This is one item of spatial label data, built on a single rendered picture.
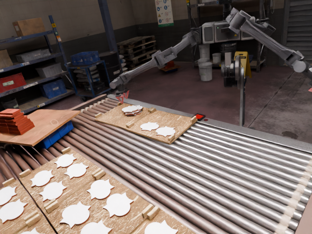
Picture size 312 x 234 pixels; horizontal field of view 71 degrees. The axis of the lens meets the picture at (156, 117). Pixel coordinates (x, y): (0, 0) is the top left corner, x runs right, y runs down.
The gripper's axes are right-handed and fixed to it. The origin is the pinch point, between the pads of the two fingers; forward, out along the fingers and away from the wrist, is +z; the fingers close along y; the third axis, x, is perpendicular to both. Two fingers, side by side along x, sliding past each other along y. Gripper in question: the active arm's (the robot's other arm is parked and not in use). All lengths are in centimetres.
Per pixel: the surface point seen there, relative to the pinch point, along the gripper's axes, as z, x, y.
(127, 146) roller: 13, 19, 46
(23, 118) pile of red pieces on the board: -10, -60, 47
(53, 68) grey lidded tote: 26, -311, -266
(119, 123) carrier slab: 11.6, 0.7, 19.5
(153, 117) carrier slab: 12.2, 26.8, 9.7
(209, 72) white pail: 94, 40, -341
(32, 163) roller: 12, -41, 70
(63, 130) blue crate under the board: 8, -40, 36
